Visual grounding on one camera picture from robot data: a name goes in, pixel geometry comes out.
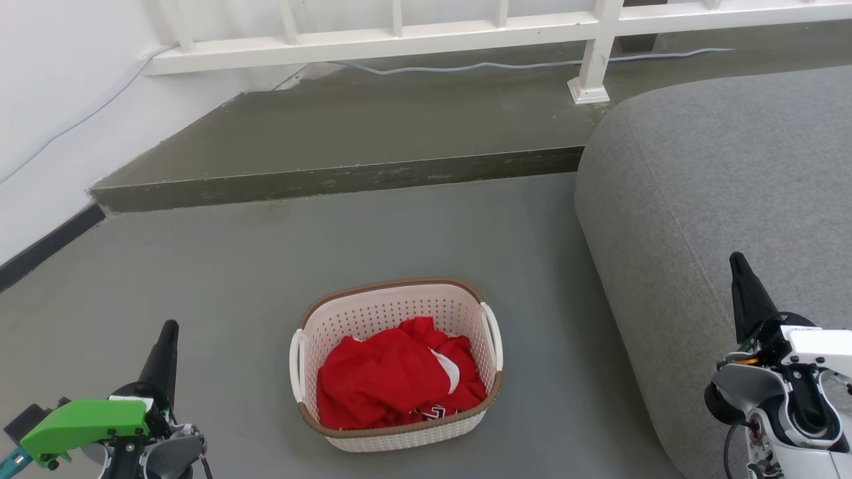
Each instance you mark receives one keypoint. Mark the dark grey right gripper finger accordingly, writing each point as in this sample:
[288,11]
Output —
[749,299]

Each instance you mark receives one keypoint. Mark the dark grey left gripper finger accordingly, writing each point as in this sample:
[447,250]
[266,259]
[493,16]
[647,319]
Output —
[163,362]

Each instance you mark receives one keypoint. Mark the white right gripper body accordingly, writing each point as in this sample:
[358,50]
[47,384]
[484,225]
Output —
[822,346]

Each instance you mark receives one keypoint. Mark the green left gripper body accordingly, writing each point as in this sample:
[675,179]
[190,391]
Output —
[86,420]

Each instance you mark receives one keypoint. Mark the cream perforated laundry basket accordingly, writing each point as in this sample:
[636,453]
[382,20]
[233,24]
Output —
[393,309]

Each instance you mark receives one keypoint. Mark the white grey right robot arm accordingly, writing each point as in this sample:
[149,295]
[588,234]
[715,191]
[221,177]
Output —
[765,392]

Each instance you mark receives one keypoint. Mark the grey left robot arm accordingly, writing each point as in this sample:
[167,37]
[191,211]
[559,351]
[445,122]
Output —
[166,456]

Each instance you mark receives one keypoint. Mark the grey fabric sofa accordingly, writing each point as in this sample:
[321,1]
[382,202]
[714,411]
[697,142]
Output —
[705,173]

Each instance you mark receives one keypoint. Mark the black baseboard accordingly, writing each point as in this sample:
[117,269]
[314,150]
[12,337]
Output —
[46,246]

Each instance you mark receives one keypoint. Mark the red clothing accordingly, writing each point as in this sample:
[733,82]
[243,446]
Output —
[386,379]

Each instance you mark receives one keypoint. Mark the raised concrete step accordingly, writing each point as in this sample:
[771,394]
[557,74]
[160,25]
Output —
[333,140]

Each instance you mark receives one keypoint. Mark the white railing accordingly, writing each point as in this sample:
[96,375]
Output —
[373,41]

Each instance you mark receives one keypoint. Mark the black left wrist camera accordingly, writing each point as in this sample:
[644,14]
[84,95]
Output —
[26,419]

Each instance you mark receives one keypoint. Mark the teal left camera plug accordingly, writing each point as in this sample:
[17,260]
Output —
[12,460]

